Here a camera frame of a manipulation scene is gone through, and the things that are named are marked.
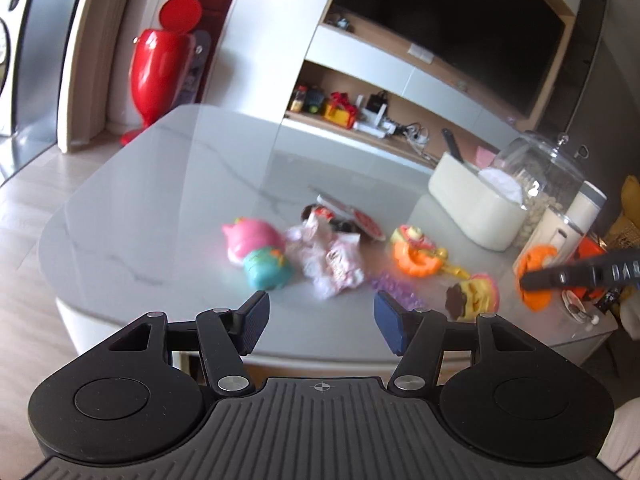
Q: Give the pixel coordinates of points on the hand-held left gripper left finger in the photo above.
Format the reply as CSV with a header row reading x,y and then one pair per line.
x,y
255,321

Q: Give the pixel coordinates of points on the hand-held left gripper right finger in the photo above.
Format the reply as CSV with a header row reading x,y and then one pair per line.
x,y
390,322

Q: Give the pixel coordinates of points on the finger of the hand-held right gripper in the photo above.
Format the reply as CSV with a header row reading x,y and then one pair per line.
x,y
560,278

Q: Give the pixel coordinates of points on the small orange pumpkin toy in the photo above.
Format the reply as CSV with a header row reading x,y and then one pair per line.
x,y
537,305

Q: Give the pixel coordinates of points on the orange plastic toy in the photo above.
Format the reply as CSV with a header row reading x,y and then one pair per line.
x,y
417,265

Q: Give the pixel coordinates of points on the pink cat squishy toy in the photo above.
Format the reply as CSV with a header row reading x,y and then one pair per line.
x,y
255,247

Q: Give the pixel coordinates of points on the pink white candy bag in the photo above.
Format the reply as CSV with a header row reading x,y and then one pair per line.
x,y
330,260

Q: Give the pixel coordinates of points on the yellow cake toy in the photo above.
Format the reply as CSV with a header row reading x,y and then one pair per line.
x,y
475,297

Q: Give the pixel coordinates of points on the yellow pink toy camera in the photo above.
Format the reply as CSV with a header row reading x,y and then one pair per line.
x,y
412,237

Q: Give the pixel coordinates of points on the small doll figure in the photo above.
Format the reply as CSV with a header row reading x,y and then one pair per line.
x,y
315,211

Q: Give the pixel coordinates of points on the orange pumpkin bucket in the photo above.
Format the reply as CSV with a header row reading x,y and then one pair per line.
x,y
590,250

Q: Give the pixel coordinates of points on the cream ribbed kettle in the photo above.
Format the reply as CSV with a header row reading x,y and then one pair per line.
x,y
550,232

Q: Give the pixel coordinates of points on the white tumbler grey lid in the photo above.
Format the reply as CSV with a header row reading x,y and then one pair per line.
x,y
587,207

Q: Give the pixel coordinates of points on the yellow chair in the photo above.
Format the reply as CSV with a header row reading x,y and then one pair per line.
x,y
630,195

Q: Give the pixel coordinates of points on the glass dome jar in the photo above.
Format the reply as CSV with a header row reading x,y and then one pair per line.
x,y
540,175

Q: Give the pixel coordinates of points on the white coffee table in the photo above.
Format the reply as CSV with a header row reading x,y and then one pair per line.
x,y
175,200

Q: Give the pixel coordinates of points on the white cloth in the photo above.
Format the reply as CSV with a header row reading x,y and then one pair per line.
x,y
622,445

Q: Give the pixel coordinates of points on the small black box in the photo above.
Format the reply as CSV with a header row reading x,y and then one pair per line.
x,y
376,107

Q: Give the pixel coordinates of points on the yellow red shelf toy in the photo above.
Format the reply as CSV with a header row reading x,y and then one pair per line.
x,y
340,112

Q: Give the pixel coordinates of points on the dark green toy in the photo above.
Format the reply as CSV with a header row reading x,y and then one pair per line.
x,y
315,102

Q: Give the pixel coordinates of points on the grey cartoon printed board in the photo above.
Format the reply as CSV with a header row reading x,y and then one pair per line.
x,y
197,70

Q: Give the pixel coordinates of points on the red flower-shaped trash can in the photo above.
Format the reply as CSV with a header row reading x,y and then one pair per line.
x,y
160,70

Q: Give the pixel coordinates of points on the white wooden television cabinet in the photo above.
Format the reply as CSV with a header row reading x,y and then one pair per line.
x,y
360,45

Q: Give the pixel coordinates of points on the black television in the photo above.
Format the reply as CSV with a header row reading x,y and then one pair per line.
x,y
450,20

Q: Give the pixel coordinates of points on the grey door panel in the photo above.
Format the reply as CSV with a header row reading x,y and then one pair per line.
x,y
45,60

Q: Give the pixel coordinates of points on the white washing machine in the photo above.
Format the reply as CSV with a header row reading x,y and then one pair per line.
x,y
15,35

